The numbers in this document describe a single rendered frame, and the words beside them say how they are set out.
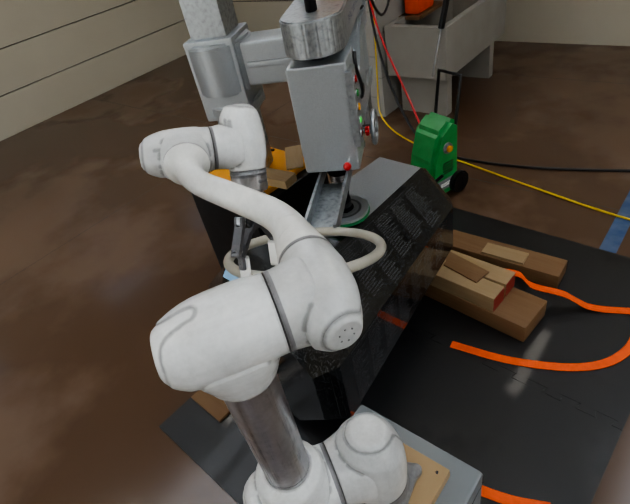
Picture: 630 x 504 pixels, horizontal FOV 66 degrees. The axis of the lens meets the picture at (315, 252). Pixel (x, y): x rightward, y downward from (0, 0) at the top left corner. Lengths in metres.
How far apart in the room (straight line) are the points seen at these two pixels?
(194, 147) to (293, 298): 0.53
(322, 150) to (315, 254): 1.18
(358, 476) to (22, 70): 7.24
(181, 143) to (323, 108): 0.82
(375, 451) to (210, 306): 0.61
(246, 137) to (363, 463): 0.78
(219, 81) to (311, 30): 0.97
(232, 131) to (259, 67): 1.44
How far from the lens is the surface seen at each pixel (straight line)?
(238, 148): 1.16
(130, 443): 2.84
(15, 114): 7.85
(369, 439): 1.18
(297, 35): 1.73
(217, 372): 0.72
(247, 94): 2.63
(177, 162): 1.10
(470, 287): 2.74
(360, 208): 2.14
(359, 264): 1.28
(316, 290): 0.70
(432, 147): 3.60
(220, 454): 2.58
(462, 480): 1.48
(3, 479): 3.15
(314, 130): 1.87
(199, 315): 0.71
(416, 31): 4.77
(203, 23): 2.61
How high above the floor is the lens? 2.13
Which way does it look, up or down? 38 degrees down
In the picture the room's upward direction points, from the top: 13 degrees counter-clockwise
